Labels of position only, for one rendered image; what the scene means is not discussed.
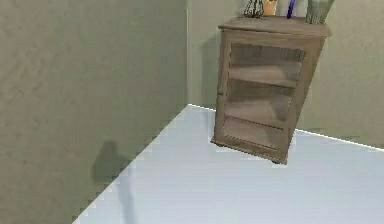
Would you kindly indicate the brown wooden shelf cabinet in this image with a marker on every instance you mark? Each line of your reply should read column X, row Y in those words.
column 263, row 100

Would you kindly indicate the grey green striped vase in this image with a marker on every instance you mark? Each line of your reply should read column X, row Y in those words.
column 317, row 11

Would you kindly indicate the orange cup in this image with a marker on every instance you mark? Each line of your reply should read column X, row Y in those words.
column 270, row 7

